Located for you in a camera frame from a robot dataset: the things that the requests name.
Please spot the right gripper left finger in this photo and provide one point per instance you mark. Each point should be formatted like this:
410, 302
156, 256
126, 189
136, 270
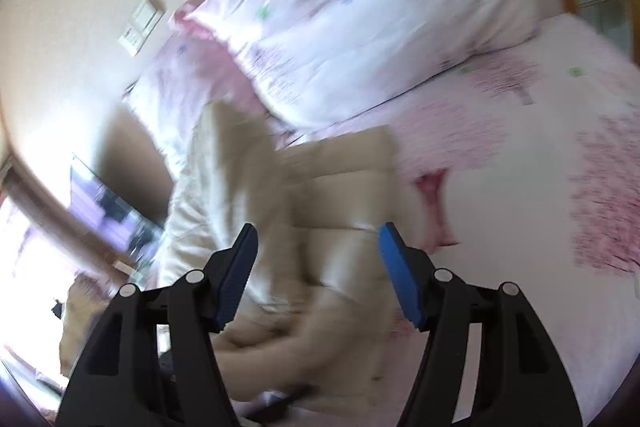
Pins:
149, 360

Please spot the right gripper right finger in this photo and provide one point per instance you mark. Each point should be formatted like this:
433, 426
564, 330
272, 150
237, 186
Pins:
521, 379

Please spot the beige quilted down jacket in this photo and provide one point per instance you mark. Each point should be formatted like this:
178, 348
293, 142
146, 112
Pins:
318, 304

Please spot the black flat television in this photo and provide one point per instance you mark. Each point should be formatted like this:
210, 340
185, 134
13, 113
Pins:
110, 217

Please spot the pink floral bed sheet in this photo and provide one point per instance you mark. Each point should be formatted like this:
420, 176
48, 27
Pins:
540, 147

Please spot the left pink floral pillow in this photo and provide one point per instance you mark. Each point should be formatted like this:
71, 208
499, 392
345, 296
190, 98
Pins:
191, 70

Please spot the pink floral pillow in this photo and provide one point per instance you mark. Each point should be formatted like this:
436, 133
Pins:
191, 70
317, 62

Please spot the right pink floral pillow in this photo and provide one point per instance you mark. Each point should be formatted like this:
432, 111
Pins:
317, 62

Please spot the white wall switch panel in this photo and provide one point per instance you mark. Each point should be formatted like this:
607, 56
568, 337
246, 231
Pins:
140, 25

